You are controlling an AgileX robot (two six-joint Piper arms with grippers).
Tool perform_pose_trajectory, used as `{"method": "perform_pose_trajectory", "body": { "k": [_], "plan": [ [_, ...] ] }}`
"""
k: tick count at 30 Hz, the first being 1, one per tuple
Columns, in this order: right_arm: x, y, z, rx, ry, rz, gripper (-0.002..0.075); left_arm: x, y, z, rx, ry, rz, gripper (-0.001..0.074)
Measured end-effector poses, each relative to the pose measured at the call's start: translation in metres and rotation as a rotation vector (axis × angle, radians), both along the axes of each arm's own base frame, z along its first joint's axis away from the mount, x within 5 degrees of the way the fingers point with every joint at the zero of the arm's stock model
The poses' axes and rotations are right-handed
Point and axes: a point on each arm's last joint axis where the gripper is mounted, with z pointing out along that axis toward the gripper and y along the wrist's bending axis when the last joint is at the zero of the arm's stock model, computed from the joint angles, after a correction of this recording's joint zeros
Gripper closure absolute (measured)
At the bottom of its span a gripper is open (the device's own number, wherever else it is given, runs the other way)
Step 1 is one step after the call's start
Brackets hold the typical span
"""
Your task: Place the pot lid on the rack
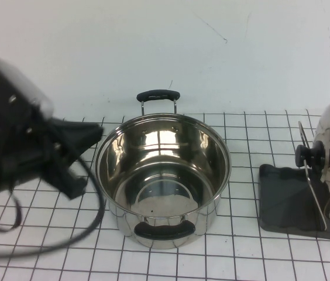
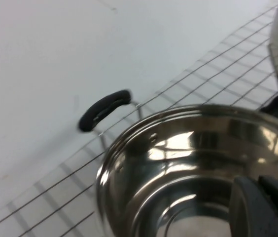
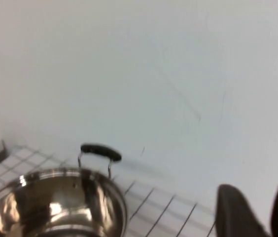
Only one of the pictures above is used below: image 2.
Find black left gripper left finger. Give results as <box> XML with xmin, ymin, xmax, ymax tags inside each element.
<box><xmin>230</xmin><ymin>176</ymin><xmax>278</xmax><ymax>237</ymax></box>

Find white black grid tablecloth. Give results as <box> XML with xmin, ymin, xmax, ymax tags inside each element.
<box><xmin>0</xmin><ymin>3</ymin><xmax>278</xmax><ymax>237</ymax></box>

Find stainless steel pot black handles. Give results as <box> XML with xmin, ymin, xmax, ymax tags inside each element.
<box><xmin>78</xmin><ymin>89</ymin><xmax>278</xmax><ymax>237</ymax></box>

